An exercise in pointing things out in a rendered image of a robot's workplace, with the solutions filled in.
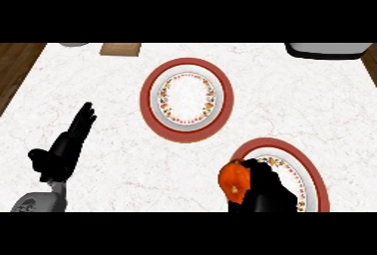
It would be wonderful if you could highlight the grey and black appliance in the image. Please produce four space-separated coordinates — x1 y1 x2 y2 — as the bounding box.
284 42 374 61

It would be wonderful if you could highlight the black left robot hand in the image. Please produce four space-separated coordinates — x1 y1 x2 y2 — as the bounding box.
27 102 99 184

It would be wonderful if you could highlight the brown wooden board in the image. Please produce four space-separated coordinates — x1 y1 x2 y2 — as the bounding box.
99 42 144 58

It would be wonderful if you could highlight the orange squash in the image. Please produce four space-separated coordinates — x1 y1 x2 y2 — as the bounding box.
216 158 252 205

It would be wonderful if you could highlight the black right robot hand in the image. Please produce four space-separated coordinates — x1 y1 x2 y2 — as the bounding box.
226 157 300 213

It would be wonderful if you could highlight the red-rimmed floral plate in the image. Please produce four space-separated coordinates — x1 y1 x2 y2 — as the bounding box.
228 136 331 213
139 57 235 144

